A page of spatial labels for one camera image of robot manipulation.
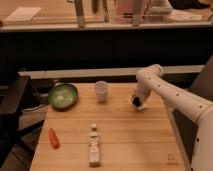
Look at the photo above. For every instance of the green bowl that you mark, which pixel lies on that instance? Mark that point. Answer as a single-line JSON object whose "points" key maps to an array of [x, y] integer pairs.
{"points": [[62, 96]]}

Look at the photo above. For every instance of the white paper sheet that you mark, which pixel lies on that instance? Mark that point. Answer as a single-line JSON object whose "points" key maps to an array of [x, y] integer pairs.
{"points": [[23, 14]]}

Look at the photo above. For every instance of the black eraser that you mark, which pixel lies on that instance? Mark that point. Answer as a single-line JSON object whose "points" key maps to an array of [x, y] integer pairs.
{"points": [[136, 102]]}

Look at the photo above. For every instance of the translucent plastic cup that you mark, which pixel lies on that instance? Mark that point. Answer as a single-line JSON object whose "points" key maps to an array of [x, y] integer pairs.
{"points": [[101, 90]]}

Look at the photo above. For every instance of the white plastic bottle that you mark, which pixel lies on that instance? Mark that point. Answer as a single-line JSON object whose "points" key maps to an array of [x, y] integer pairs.
{"points": [[94, 147]]}

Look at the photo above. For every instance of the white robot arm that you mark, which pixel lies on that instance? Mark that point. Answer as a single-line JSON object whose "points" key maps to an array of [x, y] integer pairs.
{"points": [[199, 110]]}

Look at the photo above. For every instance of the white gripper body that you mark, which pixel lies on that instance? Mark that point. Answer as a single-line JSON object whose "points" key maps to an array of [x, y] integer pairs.
{"points": [[143, 96]]}

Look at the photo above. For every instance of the orange carrot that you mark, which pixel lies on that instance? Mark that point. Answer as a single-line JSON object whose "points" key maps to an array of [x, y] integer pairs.
{"points": [[53, 139]]}

